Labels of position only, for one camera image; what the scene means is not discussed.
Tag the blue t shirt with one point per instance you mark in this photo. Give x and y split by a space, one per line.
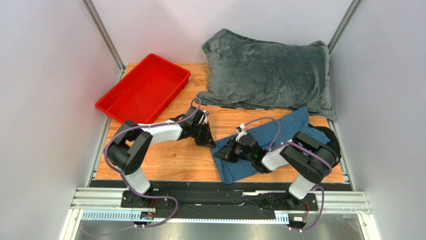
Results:
297 121

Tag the aluminium frame post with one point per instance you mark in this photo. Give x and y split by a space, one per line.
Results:
343 25
97 20

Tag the black baseball cap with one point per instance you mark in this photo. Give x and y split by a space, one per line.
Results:
333 144

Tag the left aluminium frame post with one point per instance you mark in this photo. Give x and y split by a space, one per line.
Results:
97 20

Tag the right aluminium frame post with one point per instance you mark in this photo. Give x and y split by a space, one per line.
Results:
343 25

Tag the grey plush pillow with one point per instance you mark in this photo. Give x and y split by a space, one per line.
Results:
246 73

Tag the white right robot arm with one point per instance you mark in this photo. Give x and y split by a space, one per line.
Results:
312 159

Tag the red plastic tray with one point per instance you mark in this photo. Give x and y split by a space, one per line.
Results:
144 92

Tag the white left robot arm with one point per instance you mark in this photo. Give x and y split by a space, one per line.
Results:
128 148

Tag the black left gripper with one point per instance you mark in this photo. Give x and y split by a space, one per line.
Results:
207 140

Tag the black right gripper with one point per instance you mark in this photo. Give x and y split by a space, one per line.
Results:
231 151

